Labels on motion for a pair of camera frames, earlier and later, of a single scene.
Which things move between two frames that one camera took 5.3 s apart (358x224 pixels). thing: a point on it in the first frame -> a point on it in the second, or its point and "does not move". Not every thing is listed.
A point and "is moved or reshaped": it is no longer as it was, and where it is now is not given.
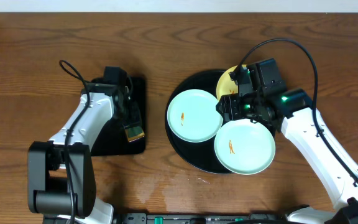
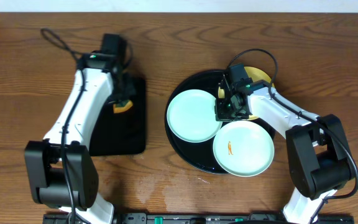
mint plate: [192, 116] does not move
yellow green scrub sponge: [134, 132] is moved or reshaped
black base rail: [201, 218] does not move
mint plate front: [243, 147] does not move
